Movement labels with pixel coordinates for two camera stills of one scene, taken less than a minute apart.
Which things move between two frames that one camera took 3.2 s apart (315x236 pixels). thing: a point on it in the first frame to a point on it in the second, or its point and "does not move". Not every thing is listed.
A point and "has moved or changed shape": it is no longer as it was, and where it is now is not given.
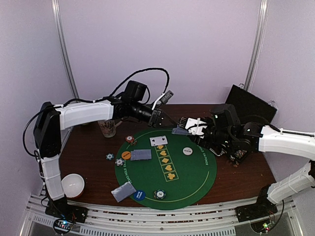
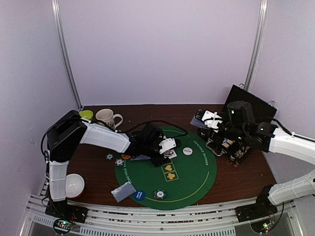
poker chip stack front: x=159 y=194 does not move
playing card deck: x=178 y=131 has moved or changed shape
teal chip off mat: x=110 y=156 does not move
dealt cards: x=123 y=191 does not move
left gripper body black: x=152 y=122 to x=158 y=161
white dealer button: x=187 y=151 does not move
